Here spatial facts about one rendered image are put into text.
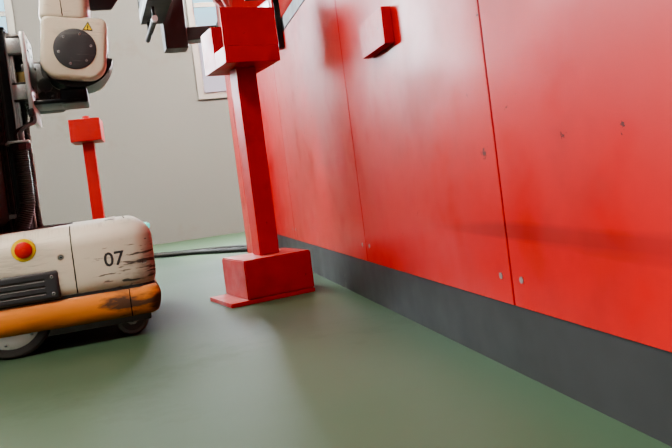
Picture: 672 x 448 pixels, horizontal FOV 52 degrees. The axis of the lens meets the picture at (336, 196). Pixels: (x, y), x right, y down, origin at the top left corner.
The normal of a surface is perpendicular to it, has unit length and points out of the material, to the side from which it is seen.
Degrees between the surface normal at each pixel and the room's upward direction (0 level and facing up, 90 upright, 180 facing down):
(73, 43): 90
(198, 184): 90
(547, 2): 90
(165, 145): 90
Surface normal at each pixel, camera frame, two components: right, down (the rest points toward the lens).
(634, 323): -0.96, 0.13
